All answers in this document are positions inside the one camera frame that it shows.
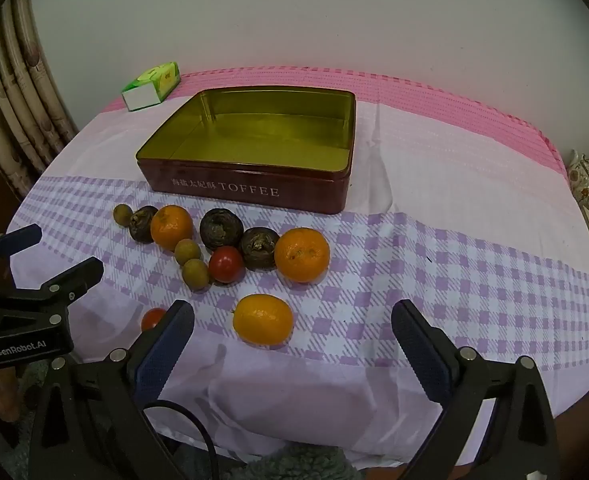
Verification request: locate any pink and purple checked tablecloth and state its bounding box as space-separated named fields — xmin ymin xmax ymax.
xmin=7 ymin=66 xmax=589 ymax=466

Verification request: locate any black cable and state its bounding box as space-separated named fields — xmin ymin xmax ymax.
xmin=143 ymin=401 xmax=220 ymax=480

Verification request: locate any grey fluffy cloth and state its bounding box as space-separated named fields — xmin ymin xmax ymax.
xmin=174 ymin=442 xmax=365 ymax=480

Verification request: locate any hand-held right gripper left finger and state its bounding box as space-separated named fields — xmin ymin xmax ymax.
xmin=28 ymin=300 xmax=195 ymax=480

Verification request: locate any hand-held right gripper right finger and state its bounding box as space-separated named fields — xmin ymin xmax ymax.
xmin=391 ymin=300 xmax=560 ymax=480

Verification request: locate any patterned beige curtain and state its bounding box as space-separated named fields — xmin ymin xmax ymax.
xmin=0 ymin=0 xmax=80 ymax=201

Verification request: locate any red cherry tomato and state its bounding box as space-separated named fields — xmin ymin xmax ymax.
xmin=208 ymin=247 xmax=246 ymax=285
xmin=141 ymin=307 xmax=168 ymax=332

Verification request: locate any floral bag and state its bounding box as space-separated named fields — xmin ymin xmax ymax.
xmin=567 ymin=149 xmax=589 ymax=206

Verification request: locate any dark water chestnut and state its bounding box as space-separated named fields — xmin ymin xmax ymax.
xmin=199 ymin=208 xmax=244 ymax=253
xmin=128 ymin=206 xmax=160 ymax=244
xmin=239 ymin=227 xmax=281 ymax=271

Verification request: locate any green tissue pack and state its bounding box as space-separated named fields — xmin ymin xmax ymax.
xmin=121 ymin=61 xmax=182 ymax=112

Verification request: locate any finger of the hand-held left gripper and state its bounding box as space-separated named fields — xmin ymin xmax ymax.
xmin=0 ymin=256 xmax=106 ymax=311
xmin=0 ymin=223 xmax=43 ymax=283

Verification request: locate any red tin box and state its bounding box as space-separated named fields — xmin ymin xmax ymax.
xmin=135 ymin=87 xmax=357 ymax=216

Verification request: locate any large orange tangerine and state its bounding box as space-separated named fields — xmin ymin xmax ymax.
xmin=274 ymin=227 xmax=331 ymax=283

